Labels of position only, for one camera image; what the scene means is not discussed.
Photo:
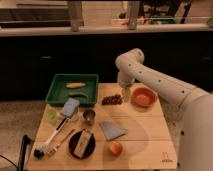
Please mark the green yellow banana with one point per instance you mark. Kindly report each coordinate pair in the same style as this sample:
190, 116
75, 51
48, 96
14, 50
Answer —
78, 95

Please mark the blue grey folded cloth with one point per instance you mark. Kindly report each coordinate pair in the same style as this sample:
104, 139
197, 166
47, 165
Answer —
111, 131

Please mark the small metal cup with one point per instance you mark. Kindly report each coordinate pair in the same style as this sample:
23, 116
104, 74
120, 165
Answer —
89, 116

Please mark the blue grey sponge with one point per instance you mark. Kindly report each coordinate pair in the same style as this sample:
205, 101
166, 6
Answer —
70, 107

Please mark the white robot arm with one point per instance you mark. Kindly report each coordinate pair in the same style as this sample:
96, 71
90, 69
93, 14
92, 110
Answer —
196, 141

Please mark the tan box on plate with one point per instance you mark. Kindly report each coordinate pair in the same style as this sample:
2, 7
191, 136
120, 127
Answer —
82, 144

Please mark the green plastic tray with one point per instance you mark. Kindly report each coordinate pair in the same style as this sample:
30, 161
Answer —
58, 93

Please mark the black clamp stand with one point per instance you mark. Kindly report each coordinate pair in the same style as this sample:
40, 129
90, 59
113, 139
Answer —
26, 141

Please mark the dark round plate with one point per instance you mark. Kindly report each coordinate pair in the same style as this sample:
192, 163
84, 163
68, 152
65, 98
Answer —
74, 140

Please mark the metal fork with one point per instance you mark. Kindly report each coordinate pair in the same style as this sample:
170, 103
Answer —
54, 149

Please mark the dark grape bunch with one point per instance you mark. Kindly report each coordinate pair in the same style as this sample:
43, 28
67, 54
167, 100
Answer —
112, 100

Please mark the orange fruit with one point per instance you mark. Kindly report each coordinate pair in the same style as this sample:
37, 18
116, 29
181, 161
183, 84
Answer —
115, 148

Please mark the orange bowl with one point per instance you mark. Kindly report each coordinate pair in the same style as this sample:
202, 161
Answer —
143, 97

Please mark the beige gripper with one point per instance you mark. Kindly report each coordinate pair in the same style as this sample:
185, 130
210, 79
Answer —
126, 94

